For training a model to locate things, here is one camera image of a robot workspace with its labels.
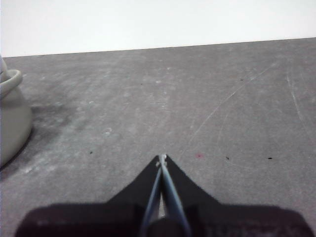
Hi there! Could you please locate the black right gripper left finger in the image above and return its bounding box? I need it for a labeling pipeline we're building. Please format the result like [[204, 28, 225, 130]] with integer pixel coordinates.
[[14, 155, 163, 237]]

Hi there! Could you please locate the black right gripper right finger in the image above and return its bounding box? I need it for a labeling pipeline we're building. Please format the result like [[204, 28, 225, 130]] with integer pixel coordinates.
[[162, 154, 310, 237]]

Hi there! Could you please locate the pale green electric pot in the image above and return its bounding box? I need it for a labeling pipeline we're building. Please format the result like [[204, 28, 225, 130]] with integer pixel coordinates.
[[0, 56, 33, 169]]

